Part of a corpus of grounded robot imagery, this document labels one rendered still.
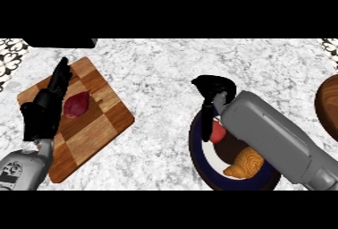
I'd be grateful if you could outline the golden brown croissant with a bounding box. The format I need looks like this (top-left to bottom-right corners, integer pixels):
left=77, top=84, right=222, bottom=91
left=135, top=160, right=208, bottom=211
left=222, top=146, right=267, bottom=181

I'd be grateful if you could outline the brown wooden bowl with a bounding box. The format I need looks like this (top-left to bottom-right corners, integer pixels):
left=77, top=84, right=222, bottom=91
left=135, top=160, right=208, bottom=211
left=313, top=74, right=338, bottom=142

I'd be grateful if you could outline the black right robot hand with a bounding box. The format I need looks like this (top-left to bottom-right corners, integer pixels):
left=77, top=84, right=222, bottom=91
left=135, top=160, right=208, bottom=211
left=191, top=74, right=238, bottom=143

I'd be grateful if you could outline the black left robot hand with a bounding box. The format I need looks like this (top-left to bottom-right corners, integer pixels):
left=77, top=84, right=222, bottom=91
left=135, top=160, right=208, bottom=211
left=19, top=56, right=74, bottom=142

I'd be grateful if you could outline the red bell pepper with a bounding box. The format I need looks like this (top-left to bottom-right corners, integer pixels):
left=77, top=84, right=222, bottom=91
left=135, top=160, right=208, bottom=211
left=208, top=116, right=229, bottom=144

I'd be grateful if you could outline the black and white patterned tile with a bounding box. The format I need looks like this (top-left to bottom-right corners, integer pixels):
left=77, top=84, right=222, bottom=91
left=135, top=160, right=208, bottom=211
left=0, top=38, right=31, bottom=92
left=318, top=38, right=338, bottom=71

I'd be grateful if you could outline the dark red sweet potato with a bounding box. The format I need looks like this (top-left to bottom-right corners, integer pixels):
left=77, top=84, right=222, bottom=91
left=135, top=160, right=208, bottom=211
left=62, top=90, right=93, bottom=119

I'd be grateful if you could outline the black appliance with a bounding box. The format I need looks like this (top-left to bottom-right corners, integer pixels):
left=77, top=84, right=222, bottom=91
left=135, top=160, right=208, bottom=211
left=21, top=38, right=99, bottom=49

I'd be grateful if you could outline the checkered wooden cutting board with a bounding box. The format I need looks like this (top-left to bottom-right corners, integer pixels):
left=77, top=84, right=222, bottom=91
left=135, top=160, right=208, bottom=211
left=16, top=56, right=136, bottom=184

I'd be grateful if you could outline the dark blue rimmed plate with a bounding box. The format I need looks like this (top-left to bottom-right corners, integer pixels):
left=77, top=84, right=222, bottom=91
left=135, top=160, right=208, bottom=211
left=188, top=108, right=282, bottom=191

